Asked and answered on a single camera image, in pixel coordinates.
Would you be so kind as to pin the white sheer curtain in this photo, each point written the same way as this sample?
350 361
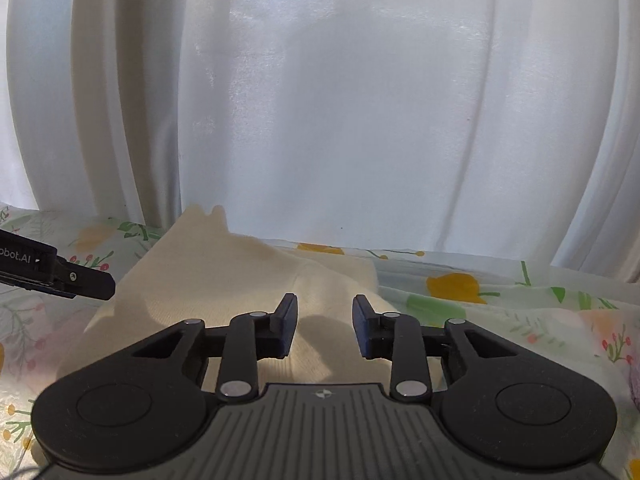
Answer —
499 128

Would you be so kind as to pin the cream knit garment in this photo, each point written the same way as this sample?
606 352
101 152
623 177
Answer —
199 269

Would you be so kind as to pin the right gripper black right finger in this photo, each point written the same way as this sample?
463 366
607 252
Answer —
408 345

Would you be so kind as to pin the floral plastic bed cover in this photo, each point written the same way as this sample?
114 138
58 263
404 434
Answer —
585 322

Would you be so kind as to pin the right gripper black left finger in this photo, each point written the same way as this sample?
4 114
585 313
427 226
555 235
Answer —
247 339

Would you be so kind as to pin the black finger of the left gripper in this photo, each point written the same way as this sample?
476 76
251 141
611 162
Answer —
71 280

